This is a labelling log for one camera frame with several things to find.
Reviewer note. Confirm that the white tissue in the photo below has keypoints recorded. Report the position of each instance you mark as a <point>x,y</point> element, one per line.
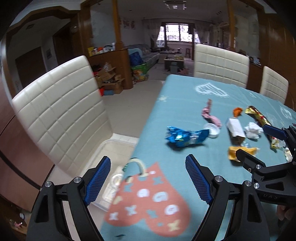
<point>253,131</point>

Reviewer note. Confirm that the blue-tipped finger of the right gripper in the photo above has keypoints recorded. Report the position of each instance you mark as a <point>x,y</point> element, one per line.
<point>284,134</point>

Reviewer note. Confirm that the wooden coffee table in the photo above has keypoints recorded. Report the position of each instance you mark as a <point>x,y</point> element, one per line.
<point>169,61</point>

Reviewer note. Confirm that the colourful bag on floor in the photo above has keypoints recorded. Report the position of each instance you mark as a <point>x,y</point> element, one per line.
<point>140,73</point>

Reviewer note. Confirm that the wooden divider cabinet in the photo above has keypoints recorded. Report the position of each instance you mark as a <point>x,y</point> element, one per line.
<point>118,59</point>

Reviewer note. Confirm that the near cream leather chair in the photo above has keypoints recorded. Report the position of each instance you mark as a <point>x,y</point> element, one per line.
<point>64,115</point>

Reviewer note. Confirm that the clear plastic cup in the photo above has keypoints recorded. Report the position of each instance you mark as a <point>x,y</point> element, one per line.
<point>213,130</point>

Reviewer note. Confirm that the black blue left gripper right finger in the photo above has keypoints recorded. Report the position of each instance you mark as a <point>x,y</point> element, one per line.
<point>247,220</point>

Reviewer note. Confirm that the cream leather chair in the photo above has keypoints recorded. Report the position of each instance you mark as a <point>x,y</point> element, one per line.
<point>64,115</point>
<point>220,65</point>
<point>274,85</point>

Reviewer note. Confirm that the orange small wrapper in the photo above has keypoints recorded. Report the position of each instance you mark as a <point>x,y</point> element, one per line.
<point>237,112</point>

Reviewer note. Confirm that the clear plastic bin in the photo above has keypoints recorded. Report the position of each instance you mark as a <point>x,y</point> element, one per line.
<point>111,175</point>

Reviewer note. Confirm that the cardboard boxes pile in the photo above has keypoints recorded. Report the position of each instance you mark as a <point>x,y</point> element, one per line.
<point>108,81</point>

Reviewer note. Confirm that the blue snack wrapper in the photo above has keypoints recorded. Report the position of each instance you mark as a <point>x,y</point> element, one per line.
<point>181,138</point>

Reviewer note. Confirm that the teal patterned tablecloth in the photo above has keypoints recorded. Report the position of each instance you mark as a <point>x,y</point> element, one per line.
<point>157,199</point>

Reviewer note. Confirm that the grey sofa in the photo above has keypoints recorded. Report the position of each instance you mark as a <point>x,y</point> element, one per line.
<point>150,58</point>

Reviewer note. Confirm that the far cream leather chair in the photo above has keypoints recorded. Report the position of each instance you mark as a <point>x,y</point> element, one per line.
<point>220,65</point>

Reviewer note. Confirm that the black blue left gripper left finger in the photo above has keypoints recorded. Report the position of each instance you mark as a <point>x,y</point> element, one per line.
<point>48,220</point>

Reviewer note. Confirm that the window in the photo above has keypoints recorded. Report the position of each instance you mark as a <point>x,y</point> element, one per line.
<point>176,33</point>

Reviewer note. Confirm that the yellow orange snack bag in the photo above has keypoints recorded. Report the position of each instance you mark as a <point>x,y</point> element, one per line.
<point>232,152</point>

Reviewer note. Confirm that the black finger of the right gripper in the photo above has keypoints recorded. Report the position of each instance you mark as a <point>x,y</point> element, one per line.
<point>250,163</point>

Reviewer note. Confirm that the pink crumpled wrapper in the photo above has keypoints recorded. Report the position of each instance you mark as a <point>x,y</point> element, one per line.
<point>206,114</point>

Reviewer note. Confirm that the white small paper box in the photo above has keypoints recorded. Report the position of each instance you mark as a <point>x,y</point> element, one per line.
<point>236,131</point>

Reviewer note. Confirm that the right cream leather chair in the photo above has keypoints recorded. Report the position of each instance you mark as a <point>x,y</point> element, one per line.
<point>274,85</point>

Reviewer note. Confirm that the gold red long wrapper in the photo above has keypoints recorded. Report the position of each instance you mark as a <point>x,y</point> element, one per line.
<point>275,143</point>

